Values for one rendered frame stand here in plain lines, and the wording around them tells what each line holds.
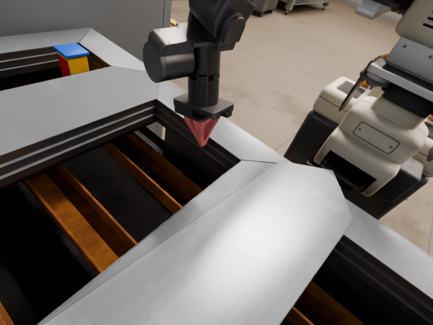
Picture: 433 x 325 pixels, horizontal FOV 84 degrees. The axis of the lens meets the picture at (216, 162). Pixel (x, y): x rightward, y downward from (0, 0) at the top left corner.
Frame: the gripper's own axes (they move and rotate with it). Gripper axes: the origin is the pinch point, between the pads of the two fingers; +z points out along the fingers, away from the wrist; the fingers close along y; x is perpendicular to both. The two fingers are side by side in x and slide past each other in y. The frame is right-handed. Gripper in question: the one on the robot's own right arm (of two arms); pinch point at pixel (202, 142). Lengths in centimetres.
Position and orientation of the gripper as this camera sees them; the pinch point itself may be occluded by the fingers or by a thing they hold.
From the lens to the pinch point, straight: 51.2
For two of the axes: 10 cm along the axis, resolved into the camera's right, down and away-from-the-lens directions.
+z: -0.4, 8.1, 5.9
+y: 7.9, 3.9, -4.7
